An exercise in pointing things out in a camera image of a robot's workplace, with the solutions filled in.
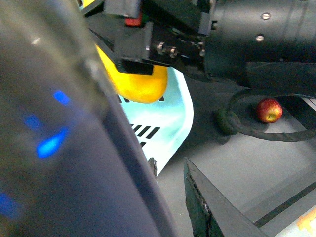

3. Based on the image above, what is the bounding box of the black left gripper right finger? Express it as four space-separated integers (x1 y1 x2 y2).
184 158 266 237

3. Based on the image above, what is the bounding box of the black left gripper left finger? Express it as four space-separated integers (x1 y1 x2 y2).
0 0 178 237

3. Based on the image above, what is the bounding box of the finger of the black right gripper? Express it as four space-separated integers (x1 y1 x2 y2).
81 0 128 18
89 27 173 75

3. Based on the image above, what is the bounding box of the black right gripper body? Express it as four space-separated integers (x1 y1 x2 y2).
83 0 218 79

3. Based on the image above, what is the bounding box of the yellow mango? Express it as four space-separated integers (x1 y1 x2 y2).
86 13 168 103

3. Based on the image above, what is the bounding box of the light blue plastic basket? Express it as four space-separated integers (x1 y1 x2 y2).
105 67 194 175

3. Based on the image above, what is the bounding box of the green avocado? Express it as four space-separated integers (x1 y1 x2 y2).
214 109 237 136

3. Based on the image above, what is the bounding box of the red apple near tray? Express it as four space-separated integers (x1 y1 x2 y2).
256 98 283 123

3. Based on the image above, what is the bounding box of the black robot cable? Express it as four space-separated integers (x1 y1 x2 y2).
222 88 316 142

